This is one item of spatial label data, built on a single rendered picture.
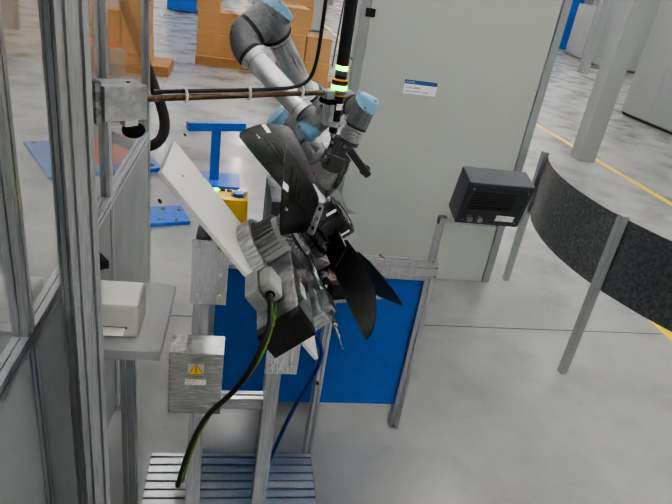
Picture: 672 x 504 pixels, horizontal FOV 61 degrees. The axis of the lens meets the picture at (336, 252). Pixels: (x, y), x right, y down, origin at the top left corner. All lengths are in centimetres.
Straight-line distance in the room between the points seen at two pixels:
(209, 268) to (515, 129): 264
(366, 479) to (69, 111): 186
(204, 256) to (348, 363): 111
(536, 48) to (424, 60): 68
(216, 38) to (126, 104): 953
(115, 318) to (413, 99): 243
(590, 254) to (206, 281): 224
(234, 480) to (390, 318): 88
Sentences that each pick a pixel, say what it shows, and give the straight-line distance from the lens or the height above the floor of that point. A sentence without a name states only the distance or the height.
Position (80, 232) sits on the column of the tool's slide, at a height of 128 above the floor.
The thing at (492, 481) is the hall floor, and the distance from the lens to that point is 272.
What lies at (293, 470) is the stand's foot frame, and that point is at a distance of 241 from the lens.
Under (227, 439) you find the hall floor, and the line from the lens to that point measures 262.
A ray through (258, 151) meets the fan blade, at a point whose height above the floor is 136.
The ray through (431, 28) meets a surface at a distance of 355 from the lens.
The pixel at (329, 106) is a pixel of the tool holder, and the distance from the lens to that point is 162.
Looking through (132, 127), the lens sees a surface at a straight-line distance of 132.
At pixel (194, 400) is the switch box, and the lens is 178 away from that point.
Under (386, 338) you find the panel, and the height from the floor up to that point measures 48.
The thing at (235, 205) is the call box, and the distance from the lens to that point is 207.
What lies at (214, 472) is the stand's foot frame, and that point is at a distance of 239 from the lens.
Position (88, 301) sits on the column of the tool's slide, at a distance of 141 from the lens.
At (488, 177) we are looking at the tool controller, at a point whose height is 124.
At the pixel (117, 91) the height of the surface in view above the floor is 157.
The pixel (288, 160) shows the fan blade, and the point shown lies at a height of 142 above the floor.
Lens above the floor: 185
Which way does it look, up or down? 26 degrees down
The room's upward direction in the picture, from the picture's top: 9 degrees clockwise
